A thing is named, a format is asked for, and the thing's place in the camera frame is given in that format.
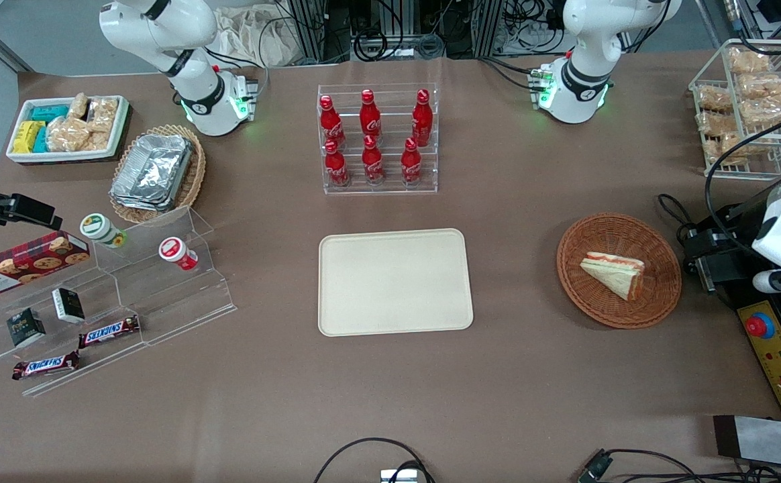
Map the bagged bread pack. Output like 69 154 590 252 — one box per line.
737 73 781 102
739 98 781 129
727 47 771 75
704 133 747 166
698 85 734 112
696 111 737 139

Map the aluminium foil container stack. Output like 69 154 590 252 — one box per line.
109 133 194 213

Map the brown chocolate bar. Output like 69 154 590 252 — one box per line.
78 315 142 349
11 350 81 381

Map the triangle sandwich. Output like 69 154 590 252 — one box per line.
580 252 646 301

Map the round brown wicker basket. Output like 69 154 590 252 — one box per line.
556 213 683 330

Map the beige cloth bag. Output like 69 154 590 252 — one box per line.
212 4 299 68

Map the oval wicker basket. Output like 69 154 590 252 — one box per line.
109 124 207 225

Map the yellow snack packet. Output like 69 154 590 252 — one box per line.
13 121 46 154

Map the green lid yogurt cup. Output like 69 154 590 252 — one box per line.
80 213 127 250

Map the beige plastic tray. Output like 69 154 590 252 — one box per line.
317 228 474 337

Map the white rectangular snack tray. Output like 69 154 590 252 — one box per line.
6 95 130 165

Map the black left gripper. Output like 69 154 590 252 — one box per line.
682 200 770 297

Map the teal snack packet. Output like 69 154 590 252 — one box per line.
30 104 70 123

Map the red tartan cookie box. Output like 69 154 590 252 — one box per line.
0 229 91 300

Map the clear acrylic stepped display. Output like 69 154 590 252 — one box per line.
0 207 238 398

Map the red cola bottle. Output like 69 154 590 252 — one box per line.
362 135 386 186
319 95 347 149
323 140 351 188
411 89 434 148
401 138 423 186
360 89 382 142

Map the grey black flat strip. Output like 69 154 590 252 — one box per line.
712 414 781 471

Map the black connector with cable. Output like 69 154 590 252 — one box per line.
577 447 781 483

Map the black looped cable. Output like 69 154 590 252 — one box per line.
313 437 435 483

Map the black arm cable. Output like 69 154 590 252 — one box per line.
703 119 781 237

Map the small black box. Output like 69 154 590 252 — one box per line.
6 307 47 348
51 288 87 325

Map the red emergency stop button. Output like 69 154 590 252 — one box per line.
745 311 776 340

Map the clear acrylic bottle rack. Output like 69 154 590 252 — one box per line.
317 83 439 196

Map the aluminium frame post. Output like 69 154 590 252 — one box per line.
474 0 506 58
286 0 328 65

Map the red lid yogurt cup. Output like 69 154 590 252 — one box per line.
158 236 199 272

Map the white wire basket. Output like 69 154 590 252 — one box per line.
688 38 781 181

